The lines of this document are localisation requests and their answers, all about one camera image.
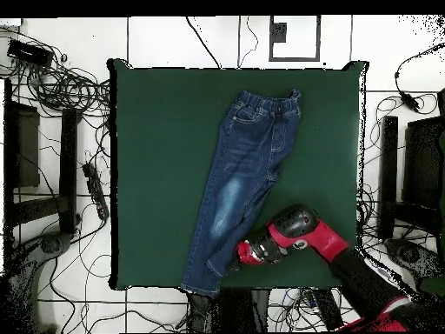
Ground grey square frame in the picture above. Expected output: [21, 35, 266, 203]
[268, 15, 322, 63]

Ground black power strip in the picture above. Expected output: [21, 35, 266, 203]
[82, 162, 110, 221]

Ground tangled floor cables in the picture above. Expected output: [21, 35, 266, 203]
[269, 287, 349, 332]

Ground black metal stand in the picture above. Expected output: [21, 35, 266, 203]
[3, 78, 83, 241]
[378, 116, 445, 241]

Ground dark green tablecloth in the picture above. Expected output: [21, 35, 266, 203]
[107, 58, 369, 291]

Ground black cable with adapter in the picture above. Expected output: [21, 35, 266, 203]
[394, 43, 445, 113]

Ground black electronics box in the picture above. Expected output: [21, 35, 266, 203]
[7, 38, 55, 68]

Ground small dark square box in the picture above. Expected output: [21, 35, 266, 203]
[272, 22, 289, 43]

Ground tangled black cables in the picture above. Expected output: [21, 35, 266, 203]
[0, 25, 112, 121]

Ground grey stand base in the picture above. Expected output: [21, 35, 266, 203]
[383, 237, 439, 280]
[6, 230, 76, 333]

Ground blue denim jeans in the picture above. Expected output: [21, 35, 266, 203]
[179, 88, 302, 298]

